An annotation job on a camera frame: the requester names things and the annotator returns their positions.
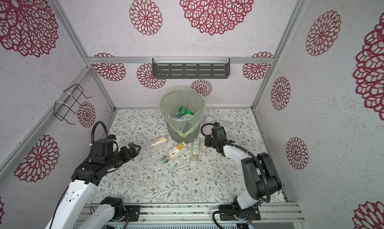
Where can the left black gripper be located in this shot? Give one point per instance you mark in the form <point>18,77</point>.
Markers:
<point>128,155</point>

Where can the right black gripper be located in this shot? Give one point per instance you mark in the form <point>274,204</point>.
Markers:
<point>207,142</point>

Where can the green soda bottle yellow cap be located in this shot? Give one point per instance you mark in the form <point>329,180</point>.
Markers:
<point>182,111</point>

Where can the white bottle red cap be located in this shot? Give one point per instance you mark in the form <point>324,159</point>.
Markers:
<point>209,120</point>

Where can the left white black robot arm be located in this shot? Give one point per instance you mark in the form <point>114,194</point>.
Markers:
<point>84,182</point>

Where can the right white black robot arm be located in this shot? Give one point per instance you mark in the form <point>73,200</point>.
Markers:
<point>259,172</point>

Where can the grey mesh waste bin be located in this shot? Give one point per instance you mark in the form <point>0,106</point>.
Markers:
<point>183,130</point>

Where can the translucent green bin liner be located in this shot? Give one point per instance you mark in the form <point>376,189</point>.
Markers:
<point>182,124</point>

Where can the clear bottle green white label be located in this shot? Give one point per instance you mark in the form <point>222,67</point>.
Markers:
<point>195,149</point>

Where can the clear bottle sunflower label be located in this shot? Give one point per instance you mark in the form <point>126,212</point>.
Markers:
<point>174,153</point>

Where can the clear bottle orange label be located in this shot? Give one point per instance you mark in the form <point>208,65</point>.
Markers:
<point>159,142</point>

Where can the black wire wall rack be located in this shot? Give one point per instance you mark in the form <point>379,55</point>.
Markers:
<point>66,106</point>

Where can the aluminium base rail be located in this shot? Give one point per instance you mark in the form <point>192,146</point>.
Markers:
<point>192,213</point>

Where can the grey slotted wall shelf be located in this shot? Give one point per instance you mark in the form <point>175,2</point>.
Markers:
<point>195,69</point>

